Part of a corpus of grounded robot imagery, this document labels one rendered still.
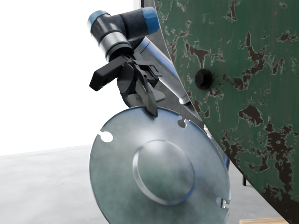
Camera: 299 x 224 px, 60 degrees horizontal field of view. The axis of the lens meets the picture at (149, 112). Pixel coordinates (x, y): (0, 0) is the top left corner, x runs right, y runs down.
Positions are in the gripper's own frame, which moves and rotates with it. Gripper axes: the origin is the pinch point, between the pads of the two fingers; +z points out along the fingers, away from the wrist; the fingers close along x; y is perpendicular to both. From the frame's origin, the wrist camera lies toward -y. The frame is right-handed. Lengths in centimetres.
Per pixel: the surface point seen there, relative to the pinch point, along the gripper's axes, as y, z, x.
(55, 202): 57, -73, 221
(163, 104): 369, -252, 285
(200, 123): 491, -208, 316
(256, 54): -13.0, 15.4, -26.8
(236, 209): 177, 16, 132
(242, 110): -12.9, 18.1, -22.3
